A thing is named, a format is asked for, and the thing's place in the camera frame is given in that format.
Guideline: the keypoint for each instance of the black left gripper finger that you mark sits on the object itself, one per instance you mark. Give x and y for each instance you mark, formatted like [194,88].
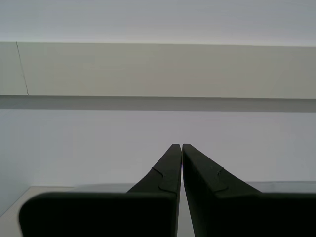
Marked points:
[98,214]
[247,214]

